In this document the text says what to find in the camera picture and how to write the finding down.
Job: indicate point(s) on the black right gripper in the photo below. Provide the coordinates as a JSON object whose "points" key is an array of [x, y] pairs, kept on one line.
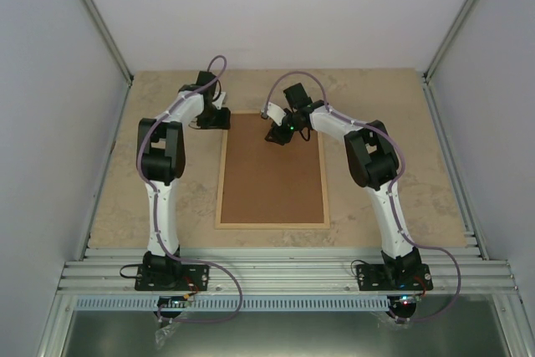
{"points": [[280, 138]]}

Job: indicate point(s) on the aluminium corner post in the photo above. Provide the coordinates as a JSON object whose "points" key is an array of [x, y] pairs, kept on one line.
{"points": [[102, 29], [452, 33]]}

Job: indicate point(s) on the right aluminium corner post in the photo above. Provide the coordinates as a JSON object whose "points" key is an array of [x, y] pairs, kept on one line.
{"points": [[452, 33]]}

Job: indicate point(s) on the brown backing board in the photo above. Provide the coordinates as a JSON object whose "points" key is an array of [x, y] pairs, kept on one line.
{"points": [[271, 181]]}

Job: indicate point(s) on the slotted grey cable duct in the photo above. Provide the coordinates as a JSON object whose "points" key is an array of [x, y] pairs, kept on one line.
{"points": [[229, 303]]}

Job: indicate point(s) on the left aluminium corner post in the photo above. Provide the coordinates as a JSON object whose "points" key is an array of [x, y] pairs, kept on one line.
{"points": [[102, 29]]}

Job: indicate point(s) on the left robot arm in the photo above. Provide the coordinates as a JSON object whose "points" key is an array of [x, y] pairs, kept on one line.
{"points": [[161, 156]]}

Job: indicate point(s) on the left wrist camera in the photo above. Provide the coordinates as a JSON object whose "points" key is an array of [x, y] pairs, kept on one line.
{"points": [[220, 101]]}

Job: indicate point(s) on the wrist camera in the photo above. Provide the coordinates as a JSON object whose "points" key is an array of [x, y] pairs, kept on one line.
{"points": [[274, 113], [220, 101]]}

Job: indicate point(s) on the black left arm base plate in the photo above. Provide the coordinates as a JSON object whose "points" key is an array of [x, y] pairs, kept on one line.
{"points": [[172, 276]]}

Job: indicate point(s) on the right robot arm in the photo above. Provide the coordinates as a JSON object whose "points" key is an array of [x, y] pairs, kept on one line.
{"points": [[373, 166]]}

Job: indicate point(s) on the aluminium mounting rail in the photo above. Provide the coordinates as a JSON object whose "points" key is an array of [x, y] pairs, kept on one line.
{"points": [[296, 270]]}

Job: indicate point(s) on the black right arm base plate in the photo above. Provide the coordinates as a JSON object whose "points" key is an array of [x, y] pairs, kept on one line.
{"points": [[377, 277]]}

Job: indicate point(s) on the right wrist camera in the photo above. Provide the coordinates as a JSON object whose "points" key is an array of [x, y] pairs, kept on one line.
{"points": [[274, 113]]}

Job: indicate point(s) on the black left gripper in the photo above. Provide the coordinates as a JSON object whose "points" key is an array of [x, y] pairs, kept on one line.
{"points": [[222, 123]]}

